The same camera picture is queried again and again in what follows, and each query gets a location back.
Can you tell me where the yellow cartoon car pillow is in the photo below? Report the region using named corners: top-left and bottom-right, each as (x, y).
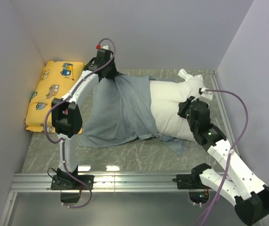
top-left (25, 61), bottom-right (85, 132)

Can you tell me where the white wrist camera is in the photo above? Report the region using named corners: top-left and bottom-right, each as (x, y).
top-left (198, 87), bottom-right (213, 103)
top-left (96, 44), bottom-right (112, 53)

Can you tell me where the purple cable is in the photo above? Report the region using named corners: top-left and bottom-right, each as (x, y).
top-left (194, 89), bottom-right (249, 226)
top-left (44, 38), bottom-right (116, 144)

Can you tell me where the white pillow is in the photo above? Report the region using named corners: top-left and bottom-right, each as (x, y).
top-left (150, 69), bottom-right (205, 141)

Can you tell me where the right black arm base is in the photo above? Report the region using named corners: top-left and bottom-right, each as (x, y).
top-left (172, 173), bottom-right (220, 205)

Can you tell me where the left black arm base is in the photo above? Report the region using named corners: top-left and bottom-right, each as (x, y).
top-left (47, 168), bottom-right (95, 206)

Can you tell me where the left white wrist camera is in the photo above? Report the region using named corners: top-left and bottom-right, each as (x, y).
top-left (96, 44), bottom-right (112, 53)

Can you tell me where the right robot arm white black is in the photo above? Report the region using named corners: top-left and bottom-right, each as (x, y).
top-left (173, 96), bottom-right (269, 226)

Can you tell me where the grey striped pillowcase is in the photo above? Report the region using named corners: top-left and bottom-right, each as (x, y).
top-left (78, 74), bottom-right (186, 155)

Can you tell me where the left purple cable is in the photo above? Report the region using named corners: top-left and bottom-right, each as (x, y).
top-left (44, 38), bottom-right (116, 144)

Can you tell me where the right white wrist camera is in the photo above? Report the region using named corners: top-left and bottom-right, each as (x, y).
top-left (198, 87), bottom-right (213, 103)

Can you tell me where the aluminium right side rail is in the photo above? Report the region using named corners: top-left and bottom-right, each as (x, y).
top-left (208, 70), bottom-right (236, 144)

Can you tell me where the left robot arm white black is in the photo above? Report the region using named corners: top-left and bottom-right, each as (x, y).
top-left (51, 46), bottom-right (118, 189)

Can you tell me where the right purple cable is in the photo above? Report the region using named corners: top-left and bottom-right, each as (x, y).
top-left (194, 89), bottom-right (249, 226)

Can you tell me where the aluminium rail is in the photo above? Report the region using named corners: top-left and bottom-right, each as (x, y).
top-left (208, 70), bottom-right (236, 144)
top-left (9, 173), bottom-right (222, 194)

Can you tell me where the aluminium front rail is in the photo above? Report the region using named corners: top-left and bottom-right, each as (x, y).
top-left (9, 173), bottom-right (222, 194)

